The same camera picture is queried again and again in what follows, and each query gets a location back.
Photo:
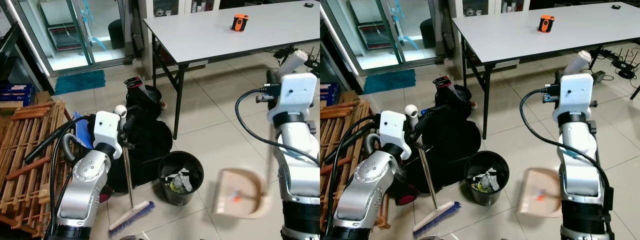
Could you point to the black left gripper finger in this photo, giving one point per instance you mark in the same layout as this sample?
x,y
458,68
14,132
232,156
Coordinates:
x,y
129,146
421,146

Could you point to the broom with purple bristles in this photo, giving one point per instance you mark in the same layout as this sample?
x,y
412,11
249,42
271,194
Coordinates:
x,y
131,190
433,196

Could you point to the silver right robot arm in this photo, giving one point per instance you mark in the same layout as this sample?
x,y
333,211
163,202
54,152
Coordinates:
x,y
299,165
580,170

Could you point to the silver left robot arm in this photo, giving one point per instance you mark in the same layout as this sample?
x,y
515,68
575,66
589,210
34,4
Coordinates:
x,y
84,186
367,186

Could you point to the teal floor mat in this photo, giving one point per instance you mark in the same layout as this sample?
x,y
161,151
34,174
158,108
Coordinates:
x,y
390,81
80,82

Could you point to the black bag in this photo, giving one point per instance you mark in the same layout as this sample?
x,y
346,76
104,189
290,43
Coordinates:
x,y
450,140
147,137

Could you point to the black router with antennas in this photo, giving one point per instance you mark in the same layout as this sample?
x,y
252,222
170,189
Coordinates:
x,y
312,62
625,72

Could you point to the red and black pouch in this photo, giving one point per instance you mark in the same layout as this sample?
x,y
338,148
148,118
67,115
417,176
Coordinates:
x,y
134,83
442,82

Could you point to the red and black vacuum cleaner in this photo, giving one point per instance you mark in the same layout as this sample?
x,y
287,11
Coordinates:
x,y
106,195
407,199

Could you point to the orange and black device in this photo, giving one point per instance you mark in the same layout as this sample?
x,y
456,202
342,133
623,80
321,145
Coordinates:
x,y
546,24
239,23

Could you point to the blue cardboard box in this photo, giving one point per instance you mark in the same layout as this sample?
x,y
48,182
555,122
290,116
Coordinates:
x,y
17,94
327,94

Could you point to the white crumpled trash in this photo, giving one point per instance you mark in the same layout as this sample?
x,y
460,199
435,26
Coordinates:
x,y
181,179
487,180

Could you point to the black round trash bin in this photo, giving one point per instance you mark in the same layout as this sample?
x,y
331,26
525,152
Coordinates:
x,y
475,194
170,192

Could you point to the white folding table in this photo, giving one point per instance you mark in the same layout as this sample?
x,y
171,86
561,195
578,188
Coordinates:
x,y
510,37
210,35

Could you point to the black vacuum wand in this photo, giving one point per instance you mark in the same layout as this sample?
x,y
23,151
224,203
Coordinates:
x,y
350,141
47,142

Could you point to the glass sliding door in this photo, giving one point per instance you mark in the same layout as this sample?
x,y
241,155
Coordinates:
x,y
385,57
75,57

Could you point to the small black object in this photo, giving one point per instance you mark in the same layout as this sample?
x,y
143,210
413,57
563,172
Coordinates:
x,y
616,7
309,5

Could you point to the wooden slatted rack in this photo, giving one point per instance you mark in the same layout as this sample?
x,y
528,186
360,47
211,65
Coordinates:
x,y
22,150
337,135

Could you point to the small orange debris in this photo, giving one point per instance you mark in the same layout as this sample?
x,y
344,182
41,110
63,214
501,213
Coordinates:
x,y
236,196
540,196

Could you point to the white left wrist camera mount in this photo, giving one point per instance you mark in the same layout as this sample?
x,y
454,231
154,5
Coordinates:
x,y
106,131
391,131

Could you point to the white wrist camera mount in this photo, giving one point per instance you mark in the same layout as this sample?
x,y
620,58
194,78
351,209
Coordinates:
x,y
296,96
574,97
106,131
391,131

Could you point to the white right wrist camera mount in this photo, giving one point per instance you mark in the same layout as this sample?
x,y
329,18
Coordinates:
x,y
296,96
574,97

